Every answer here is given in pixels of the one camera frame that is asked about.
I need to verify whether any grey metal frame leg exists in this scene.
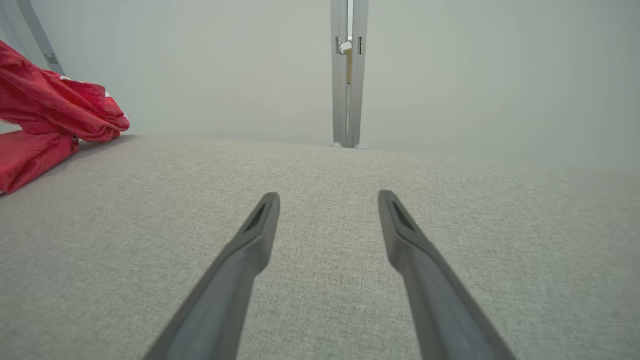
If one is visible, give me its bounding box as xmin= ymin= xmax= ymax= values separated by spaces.
xmin=0 ymin=0 xmax=67 ymax=78

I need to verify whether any red basketball jersey white trim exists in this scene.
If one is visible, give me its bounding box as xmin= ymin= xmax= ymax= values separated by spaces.
xmin=0 ymin=40 xmax=131 ymax=195

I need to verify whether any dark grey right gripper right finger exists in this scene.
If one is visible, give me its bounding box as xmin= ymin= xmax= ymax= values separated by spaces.
xmin=378 ymin=189 xmax=519 ymax=360

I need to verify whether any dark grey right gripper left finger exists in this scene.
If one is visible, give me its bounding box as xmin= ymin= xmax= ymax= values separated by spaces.
xmin=142 ymin=192 xmax=281 ymax=360

